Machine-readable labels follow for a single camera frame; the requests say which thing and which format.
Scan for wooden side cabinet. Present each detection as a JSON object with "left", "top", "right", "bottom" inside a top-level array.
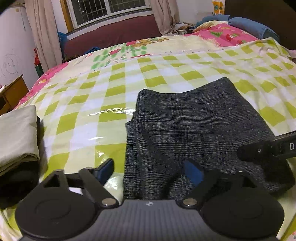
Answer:
[{"left": 0, "top": 75, "right": 29, "bottom": 115}]

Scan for barred window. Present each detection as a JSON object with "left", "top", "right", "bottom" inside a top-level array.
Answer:
[{"left": 60, "top": 0, "right": 151, "bottom": 32}]

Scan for beige curtain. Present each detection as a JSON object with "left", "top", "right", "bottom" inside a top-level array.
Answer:
[
  {"left": 149, "top": 0, "right": 180, "bottom": 36},
  {"left": 25, "top": 0, "right": 62, "bottom": 72}
]

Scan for green checkered plastic sheet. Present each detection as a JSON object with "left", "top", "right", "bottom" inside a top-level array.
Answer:
[{"left": 0, "top": 38, "right": 296, "bottom": 241}]

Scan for beige right curtain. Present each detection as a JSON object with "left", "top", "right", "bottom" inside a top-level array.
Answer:
[{"left": 149, "top": 0, "right": 180, "bottom": 36}]

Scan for dark grey knitted pants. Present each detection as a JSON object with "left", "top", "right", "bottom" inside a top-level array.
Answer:
[{"left": 123, "top": 77, "right": 295, "bottom": 200}]

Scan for maroon sofa bench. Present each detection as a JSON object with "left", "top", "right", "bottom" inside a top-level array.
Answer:
[{"left": 63, "top": 15, "right": 161, "bottom": 58}]

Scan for folded grey-green garment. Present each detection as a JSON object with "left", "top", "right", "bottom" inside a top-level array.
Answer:
[{"left": 0, "top": 105, "right": 42, "bottom": 209}]

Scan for dark wooden headboard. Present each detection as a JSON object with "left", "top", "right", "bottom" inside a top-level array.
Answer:
[{"left": 225, "top": 0, "right": 296, "bottom": 50}]

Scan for pink floral bed sheet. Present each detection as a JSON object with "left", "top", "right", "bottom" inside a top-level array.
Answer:
[{"left": 17, "top": 21, "right": 259, "bottom": 106}]

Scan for blue folded blanket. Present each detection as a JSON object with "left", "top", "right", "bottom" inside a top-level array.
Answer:
[{"left": 193, "top": 15, "right": 280, "bottom": 47}]

